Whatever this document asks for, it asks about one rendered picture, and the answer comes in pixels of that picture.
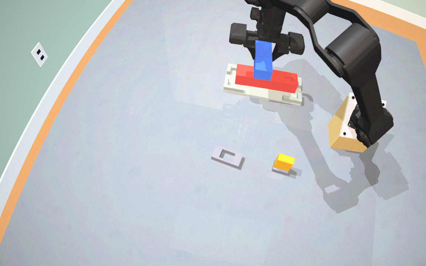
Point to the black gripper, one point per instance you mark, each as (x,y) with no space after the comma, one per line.
(268,32)

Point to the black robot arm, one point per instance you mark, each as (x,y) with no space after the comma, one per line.
(354,56)

